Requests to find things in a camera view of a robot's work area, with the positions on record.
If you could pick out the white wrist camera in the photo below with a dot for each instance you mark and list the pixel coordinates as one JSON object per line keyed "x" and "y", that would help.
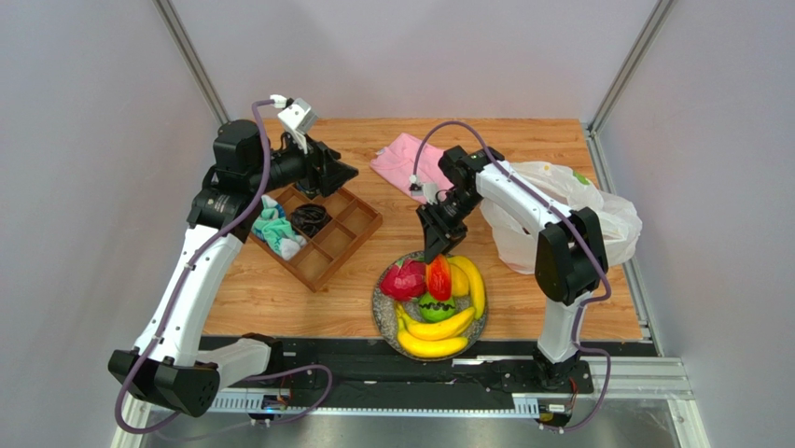
{"x": 423, "y": 192}
{"x": 297, "y": 118}

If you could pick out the yellow fake lemon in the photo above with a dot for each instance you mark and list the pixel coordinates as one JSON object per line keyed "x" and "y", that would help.
{"x": 460, "y": 282}

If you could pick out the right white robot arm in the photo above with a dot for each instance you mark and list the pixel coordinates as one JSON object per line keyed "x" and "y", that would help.
{"x": 570, "y": 259}

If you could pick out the pink folded cloth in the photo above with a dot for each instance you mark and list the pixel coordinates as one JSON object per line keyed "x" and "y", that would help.
{"x": 395, "y": 162}

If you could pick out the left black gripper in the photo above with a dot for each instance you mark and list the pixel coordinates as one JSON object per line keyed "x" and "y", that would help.
{"x": 331, "y": 174}

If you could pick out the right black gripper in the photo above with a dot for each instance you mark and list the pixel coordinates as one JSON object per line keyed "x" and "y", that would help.
{"x": 444, "y": 216}

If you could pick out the brown wooden divided tray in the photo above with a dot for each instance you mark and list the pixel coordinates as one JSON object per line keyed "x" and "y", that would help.
{"x": 351, "y": 223}

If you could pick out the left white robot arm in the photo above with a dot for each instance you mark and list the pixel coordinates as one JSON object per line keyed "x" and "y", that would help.
{"x": 165, "y": 366}

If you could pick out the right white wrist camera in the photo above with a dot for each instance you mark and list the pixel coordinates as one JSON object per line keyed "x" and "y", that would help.
{"x": 423, "y": 192}

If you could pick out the speckled round plate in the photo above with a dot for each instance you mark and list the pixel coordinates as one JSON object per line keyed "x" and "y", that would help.
{"x": 383, "y": 310}

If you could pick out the yellow fake banana bunch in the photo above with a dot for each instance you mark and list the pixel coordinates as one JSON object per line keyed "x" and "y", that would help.
{"x": 433, "y": 340}

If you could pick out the green fake melon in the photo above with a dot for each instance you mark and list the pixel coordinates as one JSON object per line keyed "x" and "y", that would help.
{"x": 433, "y": 310}

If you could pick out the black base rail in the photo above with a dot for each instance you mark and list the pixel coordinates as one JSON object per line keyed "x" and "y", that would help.
{"x": 370, "y": 374}

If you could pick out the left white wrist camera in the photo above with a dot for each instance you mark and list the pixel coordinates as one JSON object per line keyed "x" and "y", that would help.
{"x": 297, "y": 118}

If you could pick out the white teal rolled sock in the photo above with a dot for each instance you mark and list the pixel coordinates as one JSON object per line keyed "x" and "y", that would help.
{"x": 274, "y": 229}

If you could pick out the single yellow fake banana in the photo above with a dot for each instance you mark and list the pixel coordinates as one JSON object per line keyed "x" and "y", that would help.
{"x": 476, "y": 285}

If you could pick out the red fake dragon fruit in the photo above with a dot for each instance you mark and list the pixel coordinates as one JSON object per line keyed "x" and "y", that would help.
{"x": 404, "y": 280}

